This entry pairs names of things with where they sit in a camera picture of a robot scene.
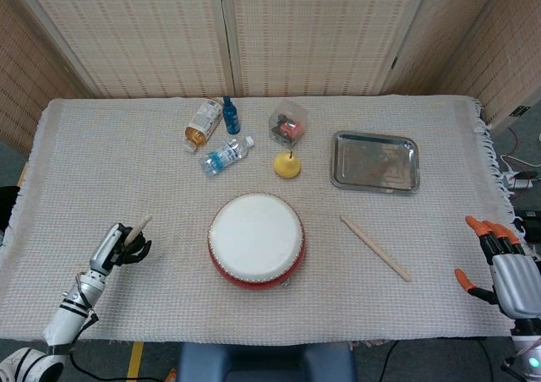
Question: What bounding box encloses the silver orange-tipped right robot hand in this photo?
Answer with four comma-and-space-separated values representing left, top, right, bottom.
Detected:
454, 216, 541, 319

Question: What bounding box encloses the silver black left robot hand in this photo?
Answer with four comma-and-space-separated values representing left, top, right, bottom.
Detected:
88, 221, 152, 276

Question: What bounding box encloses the wooden drumstick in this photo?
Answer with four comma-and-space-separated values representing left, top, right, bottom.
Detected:
128, 215, 153, 243
340, 215, 413, 282

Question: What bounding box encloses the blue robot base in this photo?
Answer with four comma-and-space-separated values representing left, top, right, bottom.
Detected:
176, 341, 357, 382

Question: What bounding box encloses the red drum with white skin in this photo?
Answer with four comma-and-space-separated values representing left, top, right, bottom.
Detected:
207, 192, 306, 292

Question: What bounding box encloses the rectangular steel tray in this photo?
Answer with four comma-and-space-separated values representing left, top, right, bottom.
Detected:
329, 130, 422, 195

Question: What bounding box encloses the beige woven tablecloth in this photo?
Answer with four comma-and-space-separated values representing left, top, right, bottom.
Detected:
0, 94, 534, 343

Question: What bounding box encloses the white power strip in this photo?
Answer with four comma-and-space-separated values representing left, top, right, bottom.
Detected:
505, 168, 536, 191

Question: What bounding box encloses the black object beside table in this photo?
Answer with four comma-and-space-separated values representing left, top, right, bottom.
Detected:
0, 185, 22, 233

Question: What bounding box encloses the clear water bottle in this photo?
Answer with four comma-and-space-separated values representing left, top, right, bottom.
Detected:
199, 135, 255, 177

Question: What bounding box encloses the orange tea bottle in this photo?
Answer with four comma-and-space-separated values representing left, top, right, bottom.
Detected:
183, 97, 225, 154

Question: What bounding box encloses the blue spray bottle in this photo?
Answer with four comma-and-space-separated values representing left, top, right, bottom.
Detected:
221, 95, 241, 136

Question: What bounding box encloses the woven folding screen panel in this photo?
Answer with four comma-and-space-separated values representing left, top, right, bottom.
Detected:
219, 0, 434, 98
0, 0, 92, 155
380, 0, 506, 98
439, 0, 541, 134
8, 0, 236, 100

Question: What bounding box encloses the yellow pear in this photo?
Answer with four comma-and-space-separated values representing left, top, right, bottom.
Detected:
273, 150, 303, 179

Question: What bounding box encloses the clear plastic box with items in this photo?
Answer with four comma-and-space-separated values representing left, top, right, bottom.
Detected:
268, 101, 309, 149

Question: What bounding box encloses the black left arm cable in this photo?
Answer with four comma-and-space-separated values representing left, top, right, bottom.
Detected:
46, 271, 178, 382

